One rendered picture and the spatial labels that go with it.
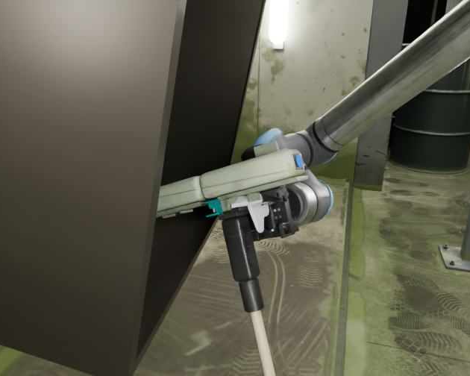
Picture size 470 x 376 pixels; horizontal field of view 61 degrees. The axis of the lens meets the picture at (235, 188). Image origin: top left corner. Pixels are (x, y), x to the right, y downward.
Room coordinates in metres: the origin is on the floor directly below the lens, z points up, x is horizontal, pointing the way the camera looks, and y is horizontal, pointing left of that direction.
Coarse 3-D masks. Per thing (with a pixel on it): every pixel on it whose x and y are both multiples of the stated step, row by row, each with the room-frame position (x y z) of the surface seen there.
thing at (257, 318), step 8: (256, 312) 0.47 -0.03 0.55; (256, 320) 0.47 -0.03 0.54; (256, 328) 0.46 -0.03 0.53; (264, 328) 0.47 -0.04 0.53; (256, 336) 0.46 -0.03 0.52; (264, 336) 0.46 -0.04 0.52; (264, 344) 0.45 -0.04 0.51; (264, 352) 0.45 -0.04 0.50; (264, 360) 0.45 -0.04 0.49; (264, 368) 0.44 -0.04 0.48; (272, 368) 0.44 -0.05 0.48
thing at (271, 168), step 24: (264, 144) 0.54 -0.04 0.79; (240, 168) 0.52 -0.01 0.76; (264, 168) 0.50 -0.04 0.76; (288, 168) 0.49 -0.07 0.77; (168, 192) 0.58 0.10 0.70; (192, 192) 0.55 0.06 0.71; (216, 192) 0.54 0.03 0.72; (240, 192) 0.52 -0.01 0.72; (168, 216) 0.59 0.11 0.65; (240, 216) 0.53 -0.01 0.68; (240, 240) 0.50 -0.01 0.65; (240, 264) 0.49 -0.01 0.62; (240, 288) 0.49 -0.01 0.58
